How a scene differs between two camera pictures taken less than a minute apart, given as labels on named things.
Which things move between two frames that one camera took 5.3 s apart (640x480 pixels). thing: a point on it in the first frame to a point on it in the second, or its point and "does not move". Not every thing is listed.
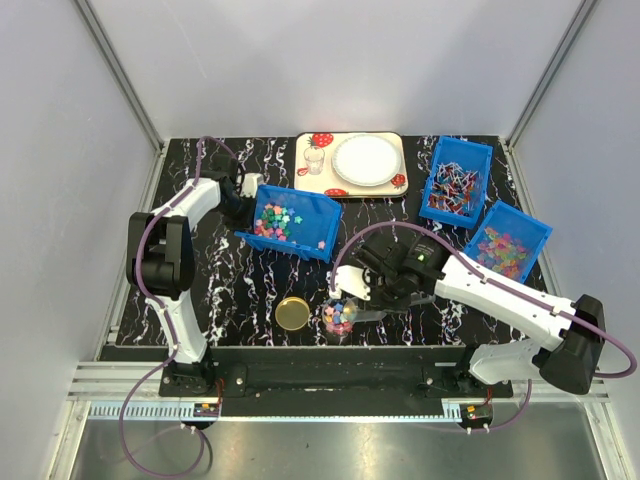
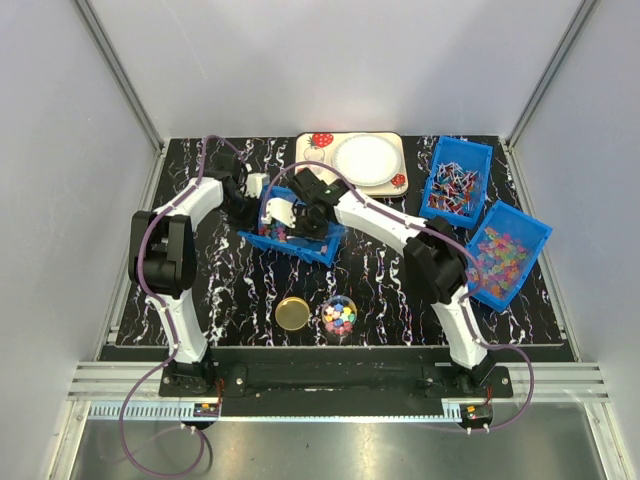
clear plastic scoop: x=352 y=312 to x=336 y=232
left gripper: x=248 y=221 does not move
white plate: x=366 y=160 does not move
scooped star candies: x=336 y=321 does not move
